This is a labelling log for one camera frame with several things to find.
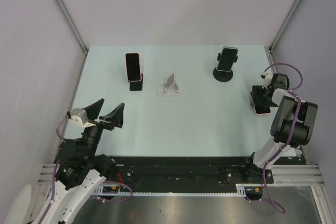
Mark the black round-base phone mount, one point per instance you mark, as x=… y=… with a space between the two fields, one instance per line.
x=223 y=76

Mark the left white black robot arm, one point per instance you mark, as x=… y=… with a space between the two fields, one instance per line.
x=78 y=171

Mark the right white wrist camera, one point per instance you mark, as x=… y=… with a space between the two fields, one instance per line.
x=267 y=78

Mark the pink phone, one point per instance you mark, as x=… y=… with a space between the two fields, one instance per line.
x=258 y=110
x=133 y=67

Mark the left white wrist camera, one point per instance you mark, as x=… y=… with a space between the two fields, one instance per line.
x=78 y=117

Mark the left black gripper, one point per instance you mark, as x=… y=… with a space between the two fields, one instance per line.
x=116 y=117

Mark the white phone in car mount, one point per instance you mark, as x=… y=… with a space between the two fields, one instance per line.
x=227 y=58

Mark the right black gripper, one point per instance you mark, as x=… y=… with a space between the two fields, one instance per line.
x=258 y=90

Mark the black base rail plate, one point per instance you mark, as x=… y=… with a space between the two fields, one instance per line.
x=183 y=175

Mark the white silver phone stand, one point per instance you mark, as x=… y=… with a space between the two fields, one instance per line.
x=168 y=87

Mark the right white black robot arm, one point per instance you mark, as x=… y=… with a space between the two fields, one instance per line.
x=292 y=125

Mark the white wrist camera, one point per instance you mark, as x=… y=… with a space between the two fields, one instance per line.
x=78 y=117
x=267 y=78

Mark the black phone stand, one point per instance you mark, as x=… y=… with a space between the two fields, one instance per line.
x=136 y=85

